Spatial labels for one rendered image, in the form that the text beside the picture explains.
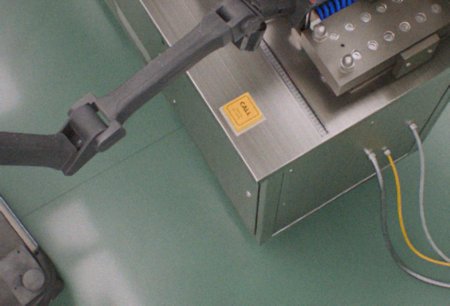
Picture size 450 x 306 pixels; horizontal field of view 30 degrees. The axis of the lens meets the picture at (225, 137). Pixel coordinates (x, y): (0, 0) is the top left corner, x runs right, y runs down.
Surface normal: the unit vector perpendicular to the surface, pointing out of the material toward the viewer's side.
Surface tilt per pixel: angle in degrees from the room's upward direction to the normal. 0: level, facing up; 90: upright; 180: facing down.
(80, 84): 0
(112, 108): 10
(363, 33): 0
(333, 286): 0
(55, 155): 75
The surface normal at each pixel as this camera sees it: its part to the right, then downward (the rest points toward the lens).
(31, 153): 0.66, 0.62
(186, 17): -0.01, -0.33
